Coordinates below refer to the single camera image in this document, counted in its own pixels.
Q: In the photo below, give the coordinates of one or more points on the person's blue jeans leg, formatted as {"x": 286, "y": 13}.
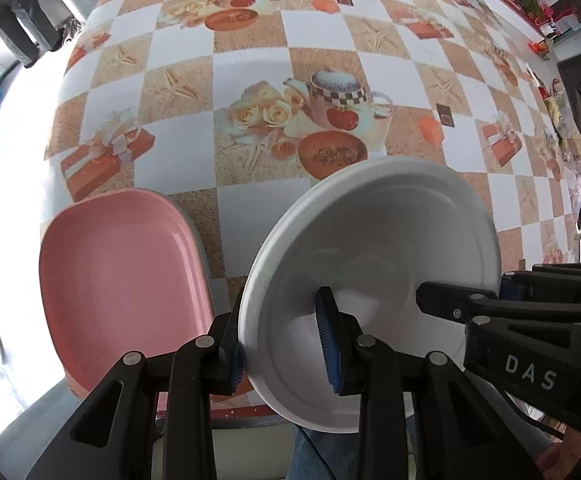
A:
{"x": 318, "y": 455}

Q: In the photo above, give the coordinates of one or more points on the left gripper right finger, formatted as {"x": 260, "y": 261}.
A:
{"x": 359, "y": 364}

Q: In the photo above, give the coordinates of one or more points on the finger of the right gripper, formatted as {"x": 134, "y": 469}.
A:
{"x": 556, "y": 305}
{"x": 555, "y": 279}

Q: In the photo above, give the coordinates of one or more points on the white round plate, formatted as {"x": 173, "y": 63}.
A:
{"x": 372, "y": 233}

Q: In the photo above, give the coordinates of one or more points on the checkered patterned tablecloth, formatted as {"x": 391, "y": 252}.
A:
{"x": 225, "y": 106}

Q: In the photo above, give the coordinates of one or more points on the pink square plate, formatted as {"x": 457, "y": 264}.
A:
{"x": 122, "y": 271}

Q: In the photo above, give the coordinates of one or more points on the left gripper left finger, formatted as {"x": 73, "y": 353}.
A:
{"x": 208, "y": 365}

